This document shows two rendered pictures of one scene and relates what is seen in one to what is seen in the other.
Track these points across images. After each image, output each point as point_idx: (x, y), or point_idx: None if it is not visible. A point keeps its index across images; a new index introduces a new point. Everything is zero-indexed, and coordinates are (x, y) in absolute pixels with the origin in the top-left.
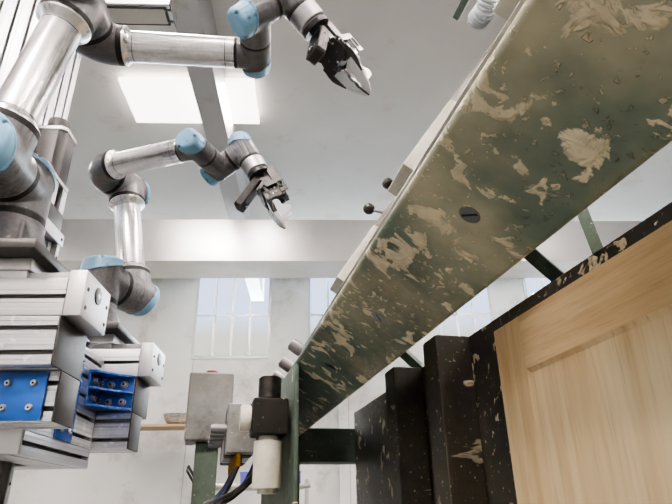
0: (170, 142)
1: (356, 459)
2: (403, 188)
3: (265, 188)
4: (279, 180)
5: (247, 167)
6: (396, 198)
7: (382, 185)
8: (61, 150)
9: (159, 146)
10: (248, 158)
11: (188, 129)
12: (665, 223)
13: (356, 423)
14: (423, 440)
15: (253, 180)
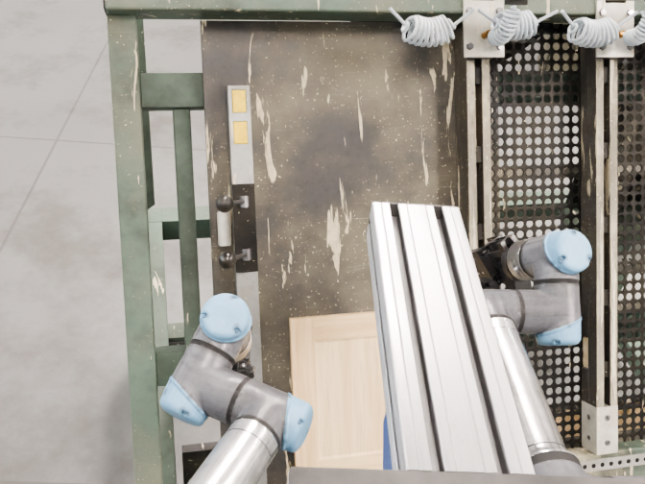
0: (272, 453)
1: (188, 481)
2: (623, 467)
3: (249, 361)
4: (251, 333)
5: (244, 355)
6: (616, 468)
7: (224, 211)
8: None
9: (258, 477)
10: (250, 342)
11: (310, 413)
12: None
13: (192, 459)
14: None
15: (238, 363)
